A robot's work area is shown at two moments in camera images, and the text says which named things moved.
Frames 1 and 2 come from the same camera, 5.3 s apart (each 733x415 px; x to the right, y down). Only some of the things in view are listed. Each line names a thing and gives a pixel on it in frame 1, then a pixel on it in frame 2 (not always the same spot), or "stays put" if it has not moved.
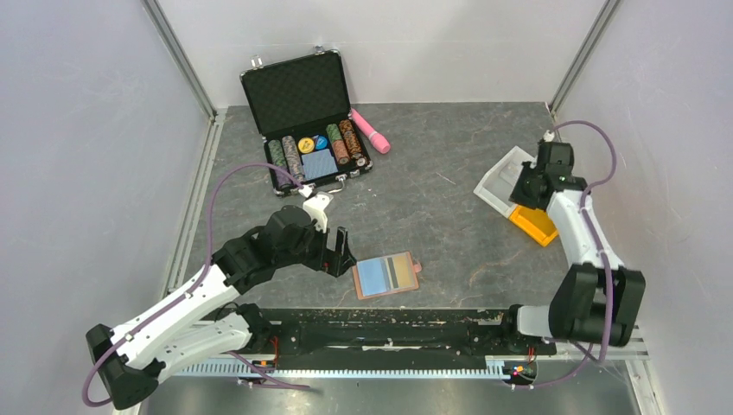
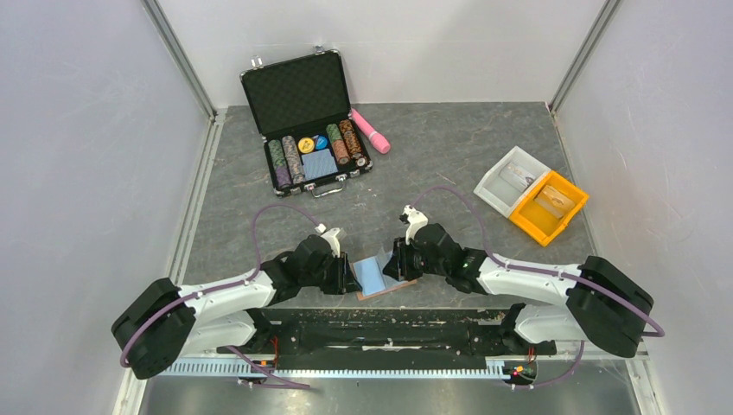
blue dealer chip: (321, 143) stays put
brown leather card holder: (385, 275) stays put
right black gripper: (517, 194) -> (397, 265)
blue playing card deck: (318, 164) stays put
